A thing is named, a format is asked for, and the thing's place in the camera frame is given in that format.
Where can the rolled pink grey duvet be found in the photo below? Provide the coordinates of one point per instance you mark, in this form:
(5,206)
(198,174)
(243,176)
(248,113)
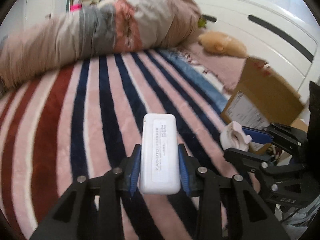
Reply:
(100,27)

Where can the brown cardboard box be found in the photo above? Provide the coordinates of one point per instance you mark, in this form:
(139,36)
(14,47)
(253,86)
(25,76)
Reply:
(265,97)

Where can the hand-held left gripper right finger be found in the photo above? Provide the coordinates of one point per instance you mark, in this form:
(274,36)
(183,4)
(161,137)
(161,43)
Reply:
(184,172)

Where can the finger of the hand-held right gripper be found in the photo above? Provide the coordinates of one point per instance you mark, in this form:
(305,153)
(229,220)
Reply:
(245,158)
(257,135)

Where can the striped plush blanket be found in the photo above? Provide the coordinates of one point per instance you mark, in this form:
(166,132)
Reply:
(87,120)

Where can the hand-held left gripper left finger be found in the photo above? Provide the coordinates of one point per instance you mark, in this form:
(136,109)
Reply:
(133,172)

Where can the tan plush toy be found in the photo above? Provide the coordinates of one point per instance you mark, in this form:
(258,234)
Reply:
(223,45)

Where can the green plush toy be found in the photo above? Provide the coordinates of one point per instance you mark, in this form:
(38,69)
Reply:
(202,22)

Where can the white rounded case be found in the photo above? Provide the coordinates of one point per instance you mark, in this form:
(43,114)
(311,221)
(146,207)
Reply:
(160,155)

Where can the white bed headboard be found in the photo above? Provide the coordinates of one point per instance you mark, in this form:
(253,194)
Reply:
(262,30)

